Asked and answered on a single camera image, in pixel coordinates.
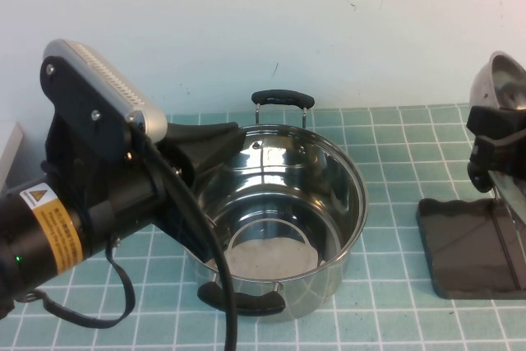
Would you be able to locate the beige board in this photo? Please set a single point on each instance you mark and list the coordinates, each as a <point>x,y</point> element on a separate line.
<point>12,153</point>

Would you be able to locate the silver wrist camera black mount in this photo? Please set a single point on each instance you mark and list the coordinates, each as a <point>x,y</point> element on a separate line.
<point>102,79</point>

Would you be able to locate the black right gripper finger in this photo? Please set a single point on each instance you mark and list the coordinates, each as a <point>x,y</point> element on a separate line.
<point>493,123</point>
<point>491,155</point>

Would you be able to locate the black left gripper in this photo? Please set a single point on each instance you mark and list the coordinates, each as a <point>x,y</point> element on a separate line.
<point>172,162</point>

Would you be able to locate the stainless steel lid black knob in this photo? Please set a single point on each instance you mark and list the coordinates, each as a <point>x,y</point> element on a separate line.
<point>485,79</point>

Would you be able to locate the teal tile pattern tablecloth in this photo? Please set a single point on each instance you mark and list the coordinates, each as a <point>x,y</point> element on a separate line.
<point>390,162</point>

